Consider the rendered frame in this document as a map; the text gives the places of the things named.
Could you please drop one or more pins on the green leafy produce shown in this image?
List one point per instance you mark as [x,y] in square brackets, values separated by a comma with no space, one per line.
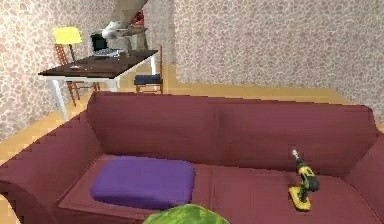
[186,216]

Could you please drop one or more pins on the brown wooden chair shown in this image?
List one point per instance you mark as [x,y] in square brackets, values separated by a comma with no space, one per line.
[66,66]

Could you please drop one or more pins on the purple cushion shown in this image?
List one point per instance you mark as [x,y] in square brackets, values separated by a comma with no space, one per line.
[143,181]

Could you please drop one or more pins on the black laptop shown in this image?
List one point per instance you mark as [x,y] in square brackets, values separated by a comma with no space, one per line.
[100,46]

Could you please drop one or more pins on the white round object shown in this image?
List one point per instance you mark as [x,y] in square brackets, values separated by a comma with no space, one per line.
[112,29]

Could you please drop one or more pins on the red object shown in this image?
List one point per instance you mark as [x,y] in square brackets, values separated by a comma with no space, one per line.
[138,18]

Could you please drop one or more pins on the yellow black power drill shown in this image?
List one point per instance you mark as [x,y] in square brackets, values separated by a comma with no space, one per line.
[305,186]

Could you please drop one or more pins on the wooden chair blue seat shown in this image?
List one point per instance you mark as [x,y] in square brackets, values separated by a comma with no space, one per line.
[148,80]

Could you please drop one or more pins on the maroon sofa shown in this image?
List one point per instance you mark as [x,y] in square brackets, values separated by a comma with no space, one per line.
[233,133]

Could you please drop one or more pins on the dark brown white-legged table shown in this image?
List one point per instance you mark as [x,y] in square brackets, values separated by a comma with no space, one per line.
[100,66]

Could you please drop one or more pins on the yellow shade table lamp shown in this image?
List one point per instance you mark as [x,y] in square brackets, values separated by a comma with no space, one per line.
[68,35]

